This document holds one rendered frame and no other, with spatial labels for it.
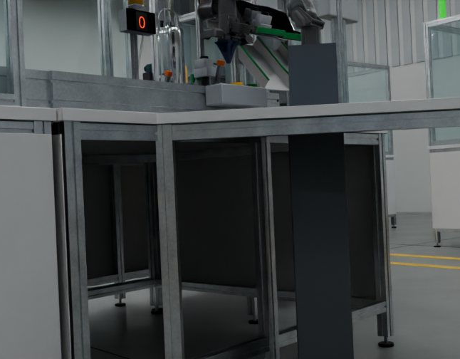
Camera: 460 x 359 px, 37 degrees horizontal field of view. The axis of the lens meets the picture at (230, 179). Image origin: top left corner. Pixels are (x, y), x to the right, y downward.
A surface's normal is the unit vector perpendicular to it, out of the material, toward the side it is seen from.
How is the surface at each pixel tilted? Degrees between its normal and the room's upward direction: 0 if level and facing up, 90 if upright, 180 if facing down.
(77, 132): 90
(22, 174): 90
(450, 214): 90
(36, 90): 90
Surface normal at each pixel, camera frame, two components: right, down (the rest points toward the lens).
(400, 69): -0.76, 0.04
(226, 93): 0.74, -0.04
